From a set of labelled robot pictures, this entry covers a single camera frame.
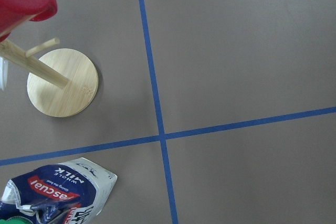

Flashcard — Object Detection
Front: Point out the white plastic cup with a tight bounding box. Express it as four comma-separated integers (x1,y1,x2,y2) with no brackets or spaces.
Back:
0,57,8,91

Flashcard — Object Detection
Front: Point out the wooden mug tree stand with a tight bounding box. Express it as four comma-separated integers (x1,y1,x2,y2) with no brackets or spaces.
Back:
1,38,99,118

